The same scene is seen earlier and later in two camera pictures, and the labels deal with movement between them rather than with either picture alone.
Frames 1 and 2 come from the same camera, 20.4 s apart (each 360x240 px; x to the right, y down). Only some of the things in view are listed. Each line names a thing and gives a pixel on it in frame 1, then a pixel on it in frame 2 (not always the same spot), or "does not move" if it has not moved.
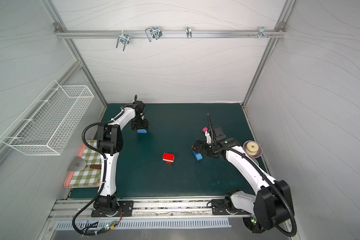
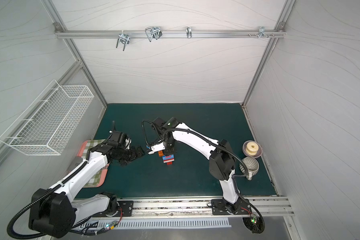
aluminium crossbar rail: (273, 33) does not move
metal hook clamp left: (124, 38) does not move
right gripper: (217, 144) → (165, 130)
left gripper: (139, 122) → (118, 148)
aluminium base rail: (81, 209) does not move
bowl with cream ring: (252, 149) does not move
